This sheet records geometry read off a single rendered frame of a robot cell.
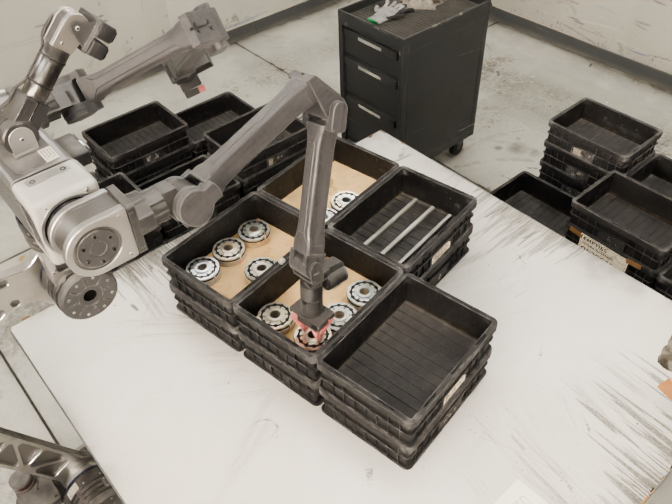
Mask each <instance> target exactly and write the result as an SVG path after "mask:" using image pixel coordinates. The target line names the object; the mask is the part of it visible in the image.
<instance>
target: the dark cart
mask: <svg viewBox="0 0 672 504"><path fill-rule="evenodd" d="M385 3H386V2H384V0H360V1H357V2H355V3H352V4H350V5H347V6H345V7H342V8H340V9H338V31H339V66H340V96H341V97H342V98H343V99H344V100H345V103H346V104H347V106H348V114H347V122H346V129H345V132H343V133H341V136H342V138H343V139H345V140H347V141H350V142H352V143H354V144H355V143H357V142H359V141H361V140H363V139H364V138H366V137H368V136H370V135H372V134H374V133H376V132H378V131H379V130H383V131H384V132H386V133H388V134H389V135H391V136H393V137H394V138H396V139H398V140H400V141H401V142H403V143H405V144H406V145H408V146H410V147H411V148H413V149H415V150H417V151H418V152H420V153H422V154H423V155H425V156H427V157H428V158H430V159H432V158H433V157H435V156H437V155H438V154H440V153H442V152H444V151H445V150H447V149H449V153H450V154H453V155H458V154H459V152H460V151H461V149H462V147H463V140H464V139H466V138H467V137H469V136H471V135H472V134H473V132H474V124H475V117H476V109H477V102H478V95H479V87H480V80H481V72H482V65H483V57H484V50H485V42H486V35H487V27H488V20H489V13H490V6H491V0H447V1H446V2H444V3H442V4H440V5H437V6H436V10H414V11H409V12H406V13H404V14H405V16H404V17H401V18H397V19H390V20H387V21H385V22H383V23H381V24H379V25H378V24H375V23H372V22H370V21H369V20H367V19H368V18H369V17H371V16H373V15H374V14H375V11H374V7H375V6H376V5H378V4H379V5H381V7H383V6H384V5H385ZM381 7H380V8H381Z"/></svg>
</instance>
